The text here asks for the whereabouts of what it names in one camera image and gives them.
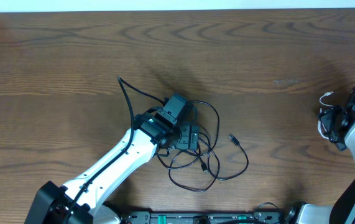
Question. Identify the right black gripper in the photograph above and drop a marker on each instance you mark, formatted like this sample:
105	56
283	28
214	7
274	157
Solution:
329	116

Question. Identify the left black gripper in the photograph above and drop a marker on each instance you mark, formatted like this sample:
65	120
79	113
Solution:
188	131

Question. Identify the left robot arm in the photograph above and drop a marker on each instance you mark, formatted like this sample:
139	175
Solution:
81	199

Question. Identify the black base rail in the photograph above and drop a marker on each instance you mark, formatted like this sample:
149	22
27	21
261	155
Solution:
266	212

